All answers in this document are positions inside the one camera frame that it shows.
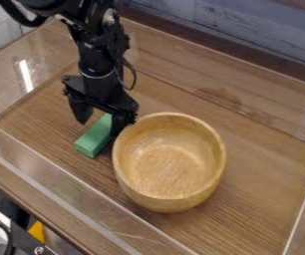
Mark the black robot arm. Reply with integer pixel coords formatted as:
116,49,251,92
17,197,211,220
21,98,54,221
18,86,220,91
0,0,140,136

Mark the yellow black device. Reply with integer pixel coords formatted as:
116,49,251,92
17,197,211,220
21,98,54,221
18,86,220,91
10,221,58,255

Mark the clear acrylic enclosure wall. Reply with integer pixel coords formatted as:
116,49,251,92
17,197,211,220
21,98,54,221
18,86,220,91
0,17,305,255

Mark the green rectangular block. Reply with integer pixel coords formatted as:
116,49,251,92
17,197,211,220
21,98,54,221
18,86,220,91
74,114,112,157

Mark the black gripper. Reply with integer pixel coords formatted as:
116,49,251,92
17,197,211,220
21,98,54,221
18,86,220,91
62,70,140,137

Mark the brown wooden bowl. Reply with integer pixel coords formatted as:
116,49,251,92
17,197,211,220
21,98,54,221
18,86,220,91
112,112,227,213

